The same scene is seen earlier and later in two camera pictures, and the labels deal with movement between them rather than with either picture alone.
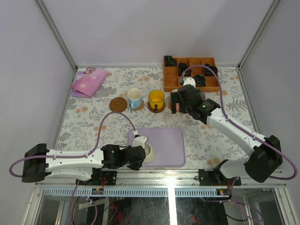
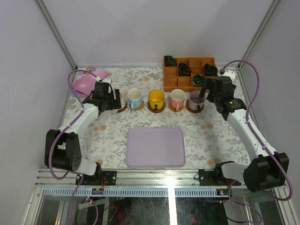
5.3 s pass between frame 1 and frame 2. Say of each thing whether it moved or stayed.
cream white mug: moved
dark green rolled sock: stayed
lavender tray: stayed
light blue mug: stayed
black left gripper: moved
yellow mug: stayed
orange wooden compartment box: stayed
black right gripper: moved
